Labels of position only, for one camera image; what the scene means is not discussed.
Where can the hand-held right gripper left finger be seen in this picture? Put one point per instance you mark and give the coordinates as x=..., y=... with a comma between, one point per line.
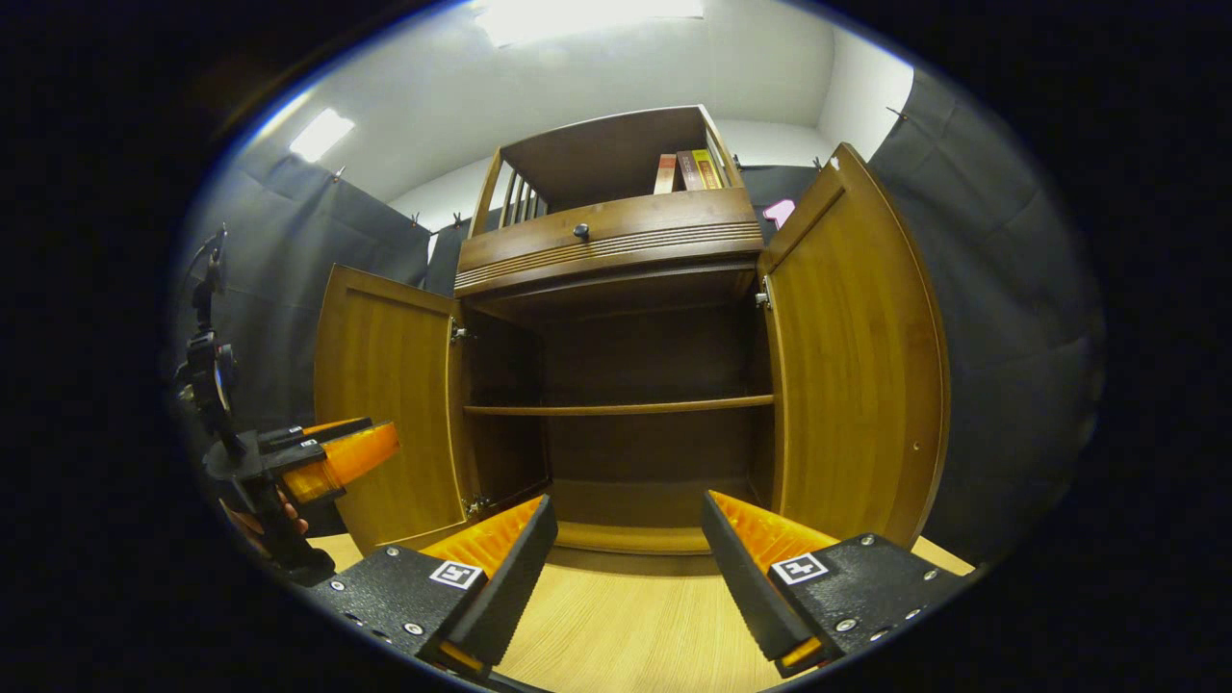
x=510, y=587

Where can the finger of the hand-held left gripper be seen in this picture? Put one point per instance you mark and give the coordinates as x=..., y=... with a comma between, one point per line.
x=308, y=435
x=356, y=457

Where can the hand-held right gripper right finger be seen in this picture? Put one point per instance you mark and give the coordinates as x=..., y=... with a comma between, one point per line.
x=746, y=587

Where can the wooden shoe cabinet door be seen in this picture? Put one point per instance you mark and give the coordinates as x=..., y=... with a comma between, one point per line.
x=857, y=366
x=385, y=404

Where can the wooden double-door shoe cabinet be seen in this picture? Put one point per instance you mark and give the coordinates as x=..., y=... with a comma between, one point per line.
x=616, y=154

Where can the small ceiling light panel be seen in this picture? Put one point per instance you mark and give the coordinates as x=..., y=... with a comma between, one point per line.
x=321, y=135

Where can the black backdrop cloth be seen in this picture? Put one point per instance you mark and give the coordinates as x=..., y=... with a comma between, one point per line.
x=1001, y=318

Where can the wooden drawer with black knob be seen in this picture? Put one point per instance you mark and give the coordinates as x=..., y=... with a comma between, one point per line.
x=664, y=217

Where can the brown book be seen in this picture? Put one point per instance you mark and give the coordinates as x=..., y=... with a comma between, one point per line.
x=688, y=173

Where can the cream and red book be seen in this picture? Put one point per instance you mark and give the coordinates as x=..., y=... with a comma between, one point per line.
x=665, y=175

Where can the large ceiling light panel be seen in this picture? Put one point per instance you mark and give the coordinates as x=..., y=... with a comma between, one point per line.
x=587, y=17

